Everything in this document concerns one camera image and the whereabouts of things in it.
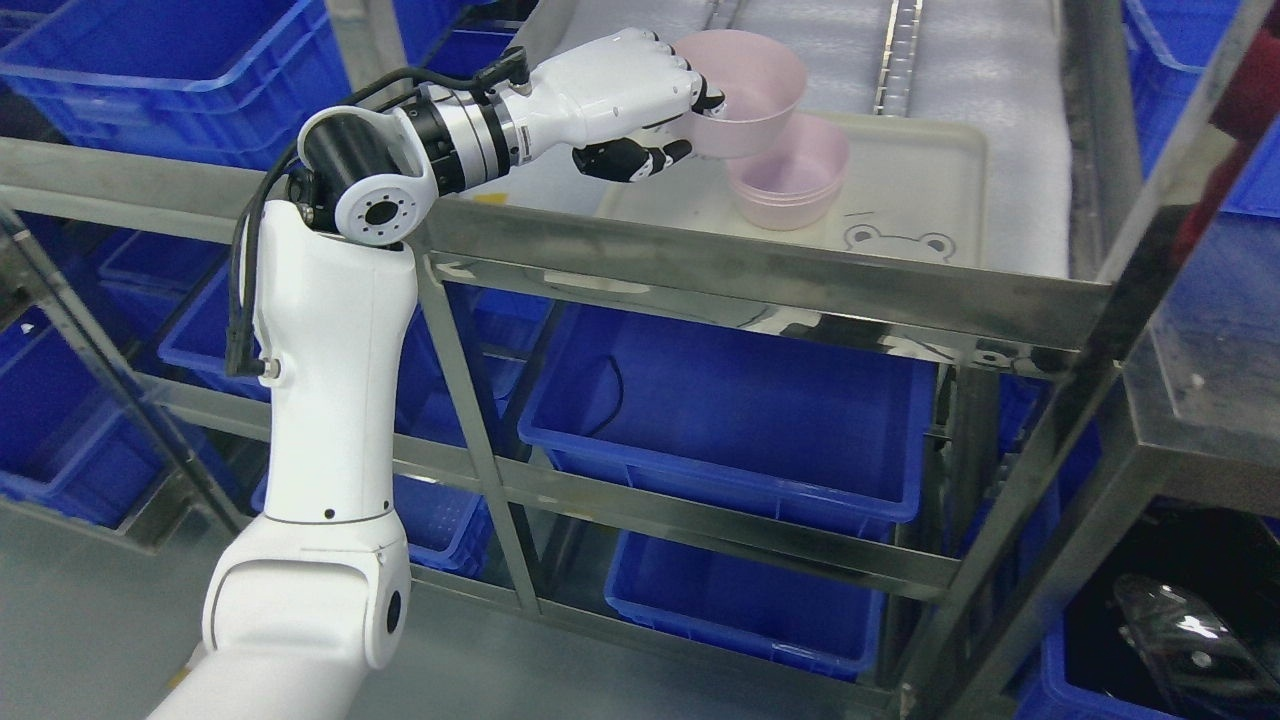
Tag blue bin shelf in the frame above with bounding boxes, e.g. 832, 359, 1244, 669
518, 305, 937, 542
604, 530, 884, 682

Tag black helmet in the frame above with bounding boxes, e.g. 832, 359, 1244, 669
1112, 574, 1277, 719

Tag blue bin bottom shelf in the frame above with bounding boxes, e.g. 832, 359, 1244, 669
604, 530, 884, 682

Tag steel shelf rack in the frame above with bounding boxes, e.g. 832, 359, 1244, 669
0, 0, 1280, 720

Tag pink ikea bowl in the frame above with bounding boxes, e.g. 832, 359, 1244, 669
668, 29, 806, 159

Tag white frog tray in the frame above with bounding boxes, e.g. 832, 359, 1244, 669
596, 113, 988, 266

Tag stacked pink bowls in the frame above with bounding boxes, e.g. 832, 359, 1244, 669
726, 113, 850, 231

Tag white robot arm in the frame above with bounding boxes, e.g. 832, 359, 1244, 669
152, 46, 530, 719

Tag blue bin middle shelf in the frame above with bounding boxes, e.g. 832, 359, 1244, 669
518, 305, 937, 542

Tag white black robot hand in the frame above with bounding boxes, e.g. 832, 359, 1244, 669
499, 28, 726, 183

